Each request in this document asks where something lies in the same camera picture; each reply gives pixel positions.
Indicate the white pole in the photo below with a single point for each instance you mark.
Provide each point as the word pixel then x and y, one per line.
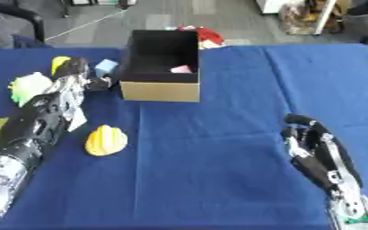
pixel 326 16

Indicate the yellow ribbed shell toy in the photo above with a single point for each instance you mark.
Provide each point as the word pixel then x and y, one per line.
pixel 106 140

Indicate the pink block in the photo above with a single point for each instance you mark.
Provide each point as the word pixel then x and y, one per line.
pixel 182 69

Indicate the pale green and white toy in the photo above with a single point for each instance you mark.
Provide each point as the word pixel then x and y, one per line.
pixel 29 86

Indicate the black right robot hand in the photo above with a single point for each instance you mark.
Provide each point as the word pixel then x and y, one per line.
pixel 318 143

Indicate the dark office chair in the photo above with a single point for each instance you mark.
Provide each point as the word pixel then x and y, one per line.
pixel 6 24

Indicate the red and white soft toy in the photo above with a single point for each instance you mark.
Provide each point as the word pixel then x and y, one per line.
pixel 209 36

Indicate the brown patterned bag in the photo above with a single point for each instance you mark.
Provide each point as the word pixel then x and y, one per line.
pixel 302 16

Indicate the cardboard box with black inside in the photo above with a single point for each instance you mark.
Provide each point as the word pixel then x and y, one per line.
pixel 161 90

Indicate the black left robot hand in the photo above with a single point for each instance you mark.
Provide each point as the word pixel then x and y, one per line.
pixel 72 67

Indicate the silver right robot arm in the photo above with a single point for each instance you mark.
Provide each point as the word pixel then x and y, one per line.
pixel 349 206

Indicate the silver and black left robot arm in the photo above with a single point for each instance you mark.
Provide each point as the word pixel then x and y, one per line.
pixel 35 125

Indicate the yellow-green toy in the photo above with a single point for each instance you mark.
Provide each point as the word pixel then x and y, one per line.
pixel 59 62

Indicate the light blue block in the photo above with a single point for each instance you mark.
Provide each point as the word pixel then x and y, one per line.
pixel 106 67

